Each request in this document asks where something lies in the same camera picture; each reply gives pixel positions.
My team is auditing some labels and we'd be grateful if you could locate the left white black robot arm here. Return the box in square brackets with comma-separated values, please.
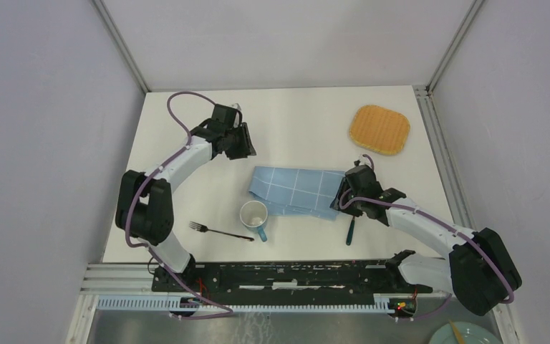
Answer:
[115, 104, 256, 292]

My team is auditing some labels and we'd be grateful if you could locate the black metal fork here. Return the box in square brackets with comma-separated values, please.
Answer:
[189, 221, 254, 242]

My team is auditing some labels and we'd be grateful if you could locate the gold spoon teal handle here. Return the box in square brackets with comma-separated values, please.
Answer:
[345, 216, 355, 246]

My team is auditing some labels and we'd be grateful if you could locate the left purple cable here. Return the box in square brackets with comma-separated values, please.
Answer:
[124, 91, 234, 320]

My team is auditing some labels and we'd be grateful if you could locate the woven bamboo placemat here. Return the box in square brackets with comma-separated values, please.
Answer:
[349, 105, 410, 156]

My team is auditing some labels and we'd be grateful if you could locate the white blue mug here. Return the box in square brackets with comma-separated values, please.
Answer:
[239, 201, 269, 242]

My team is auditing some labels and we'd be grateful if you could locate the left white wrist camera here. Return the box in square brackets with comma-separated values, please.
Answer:
[230, 103, 241, 113]

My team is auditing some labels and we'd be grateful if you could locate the blue checked cloth napkin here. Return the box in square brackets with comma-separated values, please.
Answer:
[249, 166, 344, 221]

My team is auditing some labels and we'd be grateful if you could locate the green plate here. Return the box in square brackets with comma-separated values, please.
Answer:
[428, 322, 502, 344]

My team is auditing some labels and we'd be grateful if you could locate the wooden chopstick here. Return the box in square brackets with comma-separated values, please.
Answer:
[449, 320, 465, 344]

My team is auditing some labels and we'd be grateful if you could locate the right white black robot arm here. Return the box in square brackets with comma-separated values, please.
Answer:
[331, 165, 522, 316]

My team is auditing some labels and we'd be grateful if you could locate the light blue cable duct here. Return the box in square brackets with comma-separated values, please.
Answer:
[96, 295, 394, 315]

